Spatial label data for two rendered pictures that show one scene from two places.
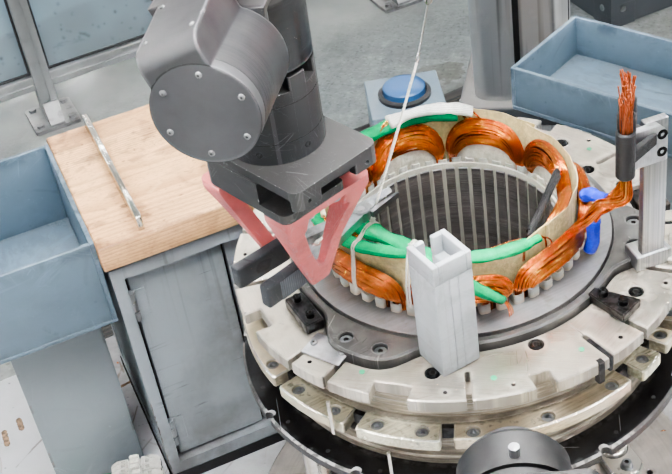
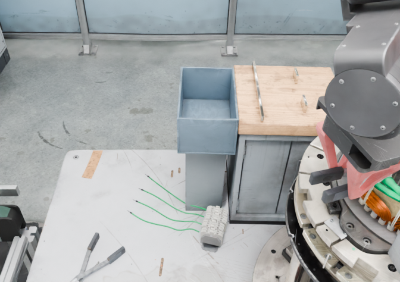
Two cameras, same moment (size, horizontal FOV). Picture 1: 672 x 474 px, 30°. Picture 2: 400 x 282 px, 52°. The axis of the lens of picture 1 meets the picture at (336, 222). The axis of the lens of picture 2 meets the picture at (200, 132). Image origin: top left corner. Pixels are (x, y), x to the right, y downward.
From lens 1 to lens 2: 30 cm
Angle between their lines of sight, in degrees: 14
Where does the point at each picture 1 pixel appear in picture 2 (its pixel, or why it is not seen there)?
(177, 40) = (369, 52)
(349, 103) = not seen: hidden behind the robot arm
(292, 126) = not seen: hidden behind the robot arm
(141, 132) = (274, 77)
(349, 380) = (345, 250)
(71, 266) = (225, 125)
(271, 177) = (364, 144)
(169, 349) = (250, 173)
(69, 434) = (196, 187)
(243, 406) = (269, 206)
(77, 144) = (246, 72)
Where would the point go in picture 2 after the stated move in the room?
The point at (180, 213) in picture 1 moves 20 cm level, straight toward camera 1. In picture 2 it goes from (281, 121) to (278, 213)
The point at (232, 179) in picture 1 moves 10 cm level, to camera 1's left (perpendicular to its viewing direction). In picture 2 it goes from (337, 134) to (240, 113)
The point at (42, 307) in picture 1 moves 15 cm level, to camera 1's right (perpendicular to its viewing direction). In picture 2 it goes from (206, 137) to (290, 157)
